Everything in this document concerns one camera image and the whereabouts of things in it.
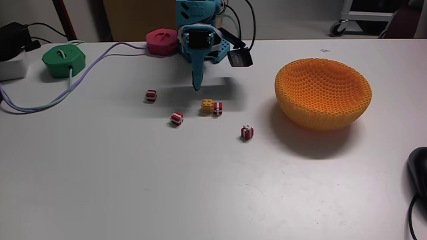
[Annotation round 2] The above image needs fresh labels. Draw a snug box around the dark red chair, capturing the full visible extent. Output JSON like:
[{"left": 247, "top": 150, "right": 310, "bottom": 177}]
[{"left": 378, "top": 0, "right": 425, "bottom": 39}]

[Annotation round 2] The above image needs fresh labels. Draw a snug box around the white box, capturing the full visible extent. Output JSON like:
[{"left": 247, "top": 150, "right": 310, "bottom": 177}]
[{"left": 0, "top": 49, "right": 30, "bottom": 82}]

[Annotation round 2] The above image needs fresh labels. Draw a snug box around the yellow cube piece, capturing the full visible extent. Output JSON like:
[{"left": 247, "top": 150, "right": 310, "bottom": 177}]
[{"left": 200, "top": 98, "right": 214, "bottom": 113}]

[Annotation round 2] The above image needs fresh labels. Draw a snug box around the black adapter cable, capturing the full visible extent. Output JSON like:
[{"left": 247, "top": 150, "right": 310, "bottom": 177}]
[{"left": 26, "top": 22, "right": 68, "bottom": 44}]

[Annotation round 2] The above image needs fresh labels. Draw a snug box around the yellow honeycomb basket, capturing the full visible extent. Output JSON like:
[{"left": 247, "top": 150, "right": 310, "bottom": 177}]
[{"left": 274, "top": 57, "right": 373, "bottom": 131}]

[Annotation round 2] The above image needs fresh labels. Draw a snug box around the black camera cable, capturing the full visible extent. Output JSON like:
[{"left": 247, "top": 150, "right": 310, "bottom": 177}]
[{"left": 245, "top": 0, "right": 257, "bottom": 53}]

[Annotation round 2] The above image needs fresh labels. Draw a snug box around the purple cable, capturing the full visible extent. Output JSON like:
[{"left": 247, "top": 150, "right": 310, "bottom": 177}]
[{"left": 0, "top": 41, "right": 149, "bottom": 114}]

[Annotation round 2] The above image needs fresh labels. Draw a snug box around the black computer mouse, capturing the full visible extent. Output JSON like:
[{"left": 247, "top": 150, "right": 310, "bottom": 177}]
[{"left": 407, "top": 146, "right": 427, "bottom": 201}]

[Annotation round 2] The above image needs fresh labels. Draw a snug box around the brown wooden cabinet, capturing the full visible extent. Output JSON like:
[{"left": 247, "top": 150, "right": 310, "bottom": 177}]
[{"left": 101, "top": 0, "right": 187, "bottom": 43}]

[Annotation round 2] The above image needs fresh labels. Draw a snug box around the pink hexagonal box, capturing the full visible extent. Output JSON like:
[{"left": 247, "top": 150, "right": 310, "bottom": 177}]
[{"left": 145, "top": 28, "right": 181, "bottom": 57}]

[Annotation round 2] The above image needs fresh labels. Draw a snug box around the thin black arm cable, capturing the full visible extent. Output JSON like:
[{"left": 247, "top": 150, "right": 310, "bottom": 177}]
[{"left": 222, "top": 3, "right": 242, "bottom": 39}]

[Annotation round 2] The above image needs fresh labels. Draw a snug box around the red pole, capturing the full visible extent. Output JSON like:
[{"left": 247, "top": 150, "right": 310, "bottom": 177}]
[{"left": 51, "top": 0, "right": 78, "bottom": 42}]

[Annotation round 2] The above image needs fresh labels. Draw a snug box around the black camera box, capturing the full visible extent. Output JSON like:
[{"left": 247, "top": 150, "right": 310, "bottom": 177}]
[{"left": 218, "top": 27, "right": 254, "bottom": 68}]

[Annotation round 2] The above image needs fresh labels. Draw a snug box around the black mouse cable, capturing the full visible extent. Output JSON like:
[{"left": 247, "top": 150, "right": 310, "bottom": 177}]
[{"left": 408, "top": 194, "right": 420, "bottom": 240}]

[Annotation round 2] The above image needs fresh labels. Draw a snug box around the grey wheeled cart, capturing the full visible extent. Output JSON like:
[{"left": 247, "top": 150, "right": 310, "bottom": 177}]
[{"left": 329, "top": 0, "right": 412, "bottom": 37}]

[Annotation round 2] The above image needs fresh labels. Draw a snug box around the black power adapter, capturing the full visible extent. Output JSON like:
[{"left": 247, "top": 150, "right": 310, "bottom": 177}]
[{"left": 0, "top": 21, "right": 41, "bottom": 63}]

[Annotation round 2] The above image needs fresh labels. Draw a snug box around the green hexagonal box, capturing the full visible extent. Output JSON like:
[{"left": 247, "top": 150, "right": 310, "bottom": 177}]
[{"left": 41, "top": 44, "right": 87, "bottom": 79}]

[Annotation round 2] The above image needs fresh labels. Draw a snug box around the mint green cable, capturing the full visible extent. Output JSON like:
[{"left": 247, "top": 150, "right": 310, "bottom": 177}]
[{"left": 19, "top": 39, "right": 87, "bottom": 113}]

